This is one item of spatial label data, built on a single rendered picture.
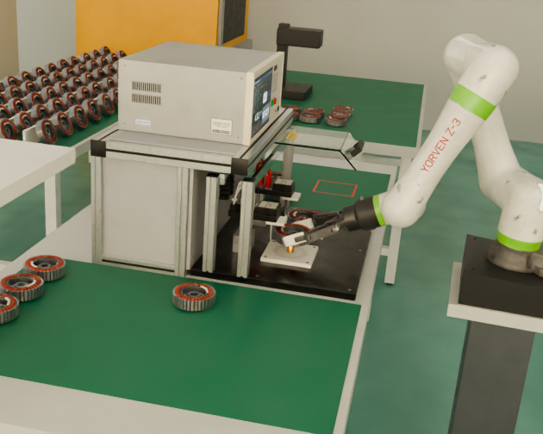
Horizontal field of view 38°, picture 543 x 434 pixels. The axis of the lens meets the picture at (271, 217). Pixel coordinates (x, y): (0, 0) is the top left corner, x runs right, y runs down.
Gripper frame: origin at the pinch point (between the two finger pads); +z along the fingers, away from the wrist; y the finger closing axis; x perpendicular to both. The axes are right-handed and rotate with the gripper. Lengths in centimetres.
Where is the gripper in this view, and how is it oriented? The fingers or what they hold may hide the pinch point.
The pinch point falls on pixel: (293, 233)
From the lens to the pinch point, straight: 232.6
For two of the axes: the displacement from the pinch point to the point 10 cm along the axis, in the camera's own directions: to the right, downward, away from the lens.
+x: -3.3, -9.1, -2.5
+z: -9.2, 2.5, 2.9
